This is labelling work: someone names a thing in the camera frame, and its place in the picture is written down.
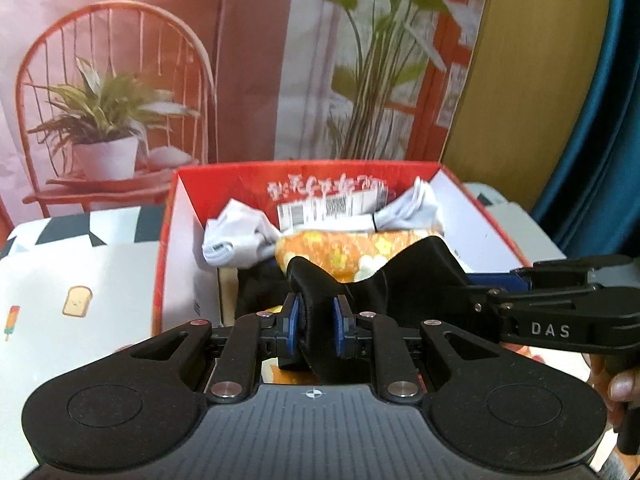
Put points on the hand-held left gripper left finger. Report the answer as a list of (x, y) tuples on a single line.
[(292, 322)]

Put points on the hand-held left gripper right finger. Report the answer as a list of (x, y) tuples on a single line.
[(341, 325)]

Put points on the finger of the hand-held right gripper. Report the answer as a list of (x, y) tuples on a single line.
[(495, 281), (540, 296)]

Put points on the black cloth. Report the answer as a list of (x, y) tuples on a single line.
[(425, 270)]

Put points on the orange floral padded cloth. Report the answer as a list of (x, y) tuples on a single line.
[(340, 250)]

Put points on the red strawberry print cardboard box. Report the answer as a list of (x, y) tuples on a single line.
[(215, 185)]

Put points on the person's right hand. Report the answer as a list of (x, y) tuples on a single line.
[(622, 385)]

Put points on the teal curtain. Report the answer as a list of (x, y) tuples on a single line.
[(610, 160)]

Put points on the wooden board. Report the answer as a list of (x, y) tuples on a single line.
[(525, 85)]

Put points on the cartoon print tablecloth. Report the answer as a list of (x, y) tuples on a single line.
[(100, 270)]

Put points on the printed room scene wall tapestry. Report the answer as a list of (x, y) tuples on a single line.
[(250, 85)]

